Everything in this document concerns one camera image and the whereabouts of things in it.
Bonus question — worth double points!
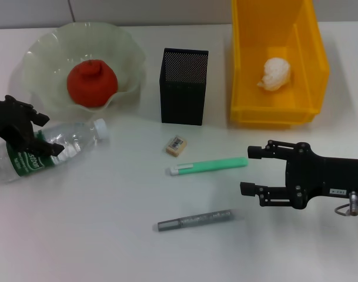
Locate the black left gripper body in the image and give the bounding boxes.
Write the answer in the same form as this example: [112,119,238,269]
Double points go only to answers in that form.
[0,95,35,147]

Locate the black mesh pen holder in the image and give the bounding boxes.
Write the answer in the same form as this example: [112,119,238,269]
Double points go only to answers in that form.
[160,48,209,126]

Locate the yellow plastic bin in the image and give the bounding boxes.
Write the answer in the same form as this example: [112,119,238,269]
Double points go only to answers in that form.
[229,0,331,130]

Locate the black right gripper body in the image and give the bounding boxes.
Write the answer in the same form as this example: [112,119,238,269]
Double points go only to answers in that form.
[284,142,358,211]

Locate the right gripper cable with plug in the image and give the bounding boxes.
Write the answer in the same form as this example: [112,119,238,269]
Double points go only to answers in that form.
[334,190,358,218]

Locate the clear water bottle green label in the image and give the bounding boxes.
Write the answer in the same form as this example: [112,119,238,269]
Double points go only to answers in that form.
[0,118,111,184]

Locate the beige eraser with barcode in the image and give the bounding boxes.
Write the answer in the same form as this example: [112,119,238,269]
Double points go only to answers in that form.
[165,135,188,158]

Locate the white paper ball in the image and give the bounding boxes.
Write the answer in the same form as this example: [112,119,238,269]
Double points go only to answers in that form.
[256,57,293,92]

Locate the red round fruit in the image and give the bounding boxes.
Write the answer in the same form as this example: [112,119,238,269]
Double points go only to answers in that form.
[66,58,119,108]

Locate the green pen white tip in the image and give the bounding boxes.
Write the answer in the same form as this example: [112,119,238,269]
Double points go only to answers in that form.
[166,157,249,177]

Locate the pale green glass fruit plate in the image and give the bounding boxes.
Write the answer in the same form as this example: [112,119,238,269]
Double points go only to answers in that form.
[9,22,147,121]

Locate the grey glitter marker pen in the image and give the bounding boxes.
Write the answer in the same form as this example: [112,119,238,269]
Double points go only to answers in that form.
[157,209,235,233]

